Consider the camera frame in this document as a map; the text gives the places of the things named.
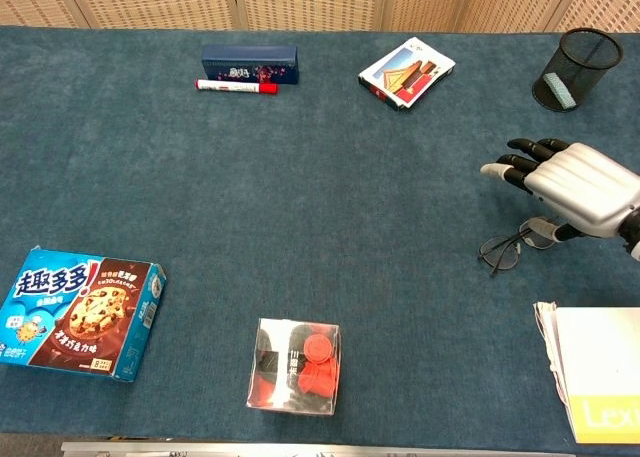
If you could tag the thin black metal eyeglasses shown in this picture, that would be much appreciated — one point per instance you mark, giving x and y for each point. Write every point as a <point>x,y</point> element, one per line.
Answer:
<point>500,254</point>

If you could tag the teal blue table cloth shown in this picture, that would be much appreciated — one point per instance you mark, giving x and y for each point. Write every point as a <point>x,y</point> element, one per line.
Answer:
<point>300,202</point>

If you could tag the woven wicker folding screen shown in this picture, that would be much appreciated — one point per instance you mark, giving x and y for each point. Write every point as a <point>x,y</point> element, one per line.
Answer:
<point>310,2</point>

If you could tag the stack of picture cards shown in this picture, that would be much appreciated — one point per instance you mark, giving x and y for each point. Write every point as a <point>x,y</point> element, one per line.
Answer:
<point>405,74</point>

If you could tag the red white marker pen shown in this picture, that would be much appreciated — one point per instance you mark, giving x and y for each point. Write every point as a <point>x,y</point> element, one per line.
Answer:
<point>230,87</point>

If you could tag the navy blue rectangular box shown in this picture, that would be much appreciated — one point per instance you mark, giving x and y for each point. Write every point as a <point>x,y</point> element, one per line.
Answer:
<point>250,59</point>

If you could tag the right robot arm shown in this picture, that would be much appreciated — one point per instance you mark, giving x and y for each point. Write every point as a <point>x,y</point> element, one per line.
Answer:
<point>632,237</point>

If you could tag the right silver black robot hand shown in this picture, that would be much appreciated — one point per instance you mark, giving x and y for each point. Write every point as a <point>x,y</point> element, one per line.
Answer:
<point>585,187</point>

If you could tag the clear box with red caps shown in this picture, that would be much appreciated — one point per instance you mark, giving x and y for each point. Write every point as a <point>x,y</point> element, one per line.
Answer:
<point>310,367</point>

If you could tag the black mesh pen holder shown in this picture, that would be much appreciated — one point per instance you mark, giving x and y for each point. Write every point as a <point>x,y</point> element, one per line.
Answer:
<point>585,77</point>

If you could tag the blue chocolate cookie box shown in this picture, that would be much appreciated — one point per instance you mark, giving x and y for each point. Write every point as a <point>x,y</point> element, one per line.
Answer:
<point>80,317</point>

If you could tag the white yellow Lexicon book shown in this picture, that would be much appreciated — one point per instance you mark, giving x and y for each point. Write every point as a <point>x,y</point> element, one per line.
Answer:
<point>600,367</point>

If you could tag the pale teal eraser block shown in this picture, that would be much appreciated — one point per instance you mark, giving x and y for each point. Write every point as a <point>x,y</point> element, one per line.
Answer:
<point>559,91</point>

